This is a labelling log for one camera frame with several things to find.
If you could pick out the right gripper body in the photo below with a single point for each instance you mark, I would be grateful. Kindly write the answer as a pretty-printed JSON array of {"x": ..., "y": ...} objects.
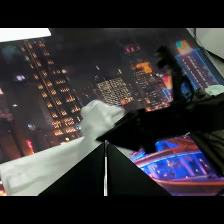
[{"x": 173, "y": 121}]

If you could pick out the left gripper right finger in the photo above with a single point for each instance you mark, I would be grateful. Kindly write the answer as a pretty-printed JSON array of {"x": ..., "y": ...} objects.
[{"x": 128, "y": 176}]

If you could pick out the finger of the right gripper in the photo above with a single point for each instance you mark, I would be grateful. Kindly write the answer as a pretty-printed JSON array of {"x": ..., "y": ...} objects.
[{"x": 125, "y": 131}]

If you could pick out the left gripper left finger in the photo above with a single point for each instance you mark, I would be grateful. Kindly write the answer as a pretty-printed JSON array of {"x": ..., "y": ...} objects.
[{"x": 85, "y": 176}]

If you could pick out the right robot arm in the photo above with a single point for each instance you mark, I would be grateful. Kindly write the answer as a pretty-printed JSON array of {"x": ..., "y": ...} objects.
[{"x": 211, "y": 143}]

